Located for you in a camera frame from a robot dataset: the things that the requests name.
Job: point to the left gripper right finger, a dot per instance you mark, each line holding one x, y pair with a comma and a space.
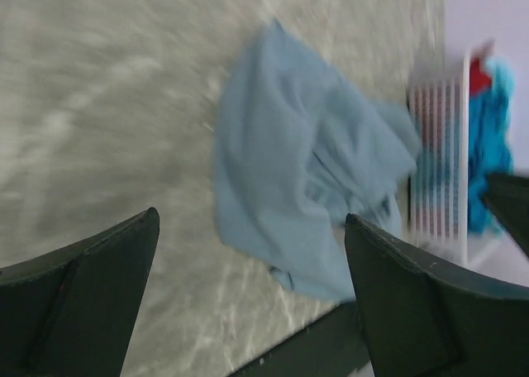
425, 316

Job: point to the red t shirt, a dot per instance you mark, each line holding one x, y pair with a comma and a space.
479, 78

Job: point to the black base crossbar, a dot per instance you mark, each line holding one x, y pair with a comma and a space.
332, 345

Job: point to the white plastic laundry basket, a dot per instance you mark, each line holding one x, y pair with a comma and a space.
438, 191

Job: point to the grey blue t shirt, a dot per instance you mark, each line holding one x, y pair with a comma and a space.
298, 147

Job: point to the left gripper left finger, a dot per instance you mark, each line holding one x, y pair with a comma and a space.
71, 312

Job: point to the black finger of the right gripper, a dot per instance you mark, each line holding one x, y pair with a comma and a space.
506, 197

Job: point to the bright blue t shirt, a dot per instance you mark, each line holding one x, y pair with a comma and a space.
489, 151

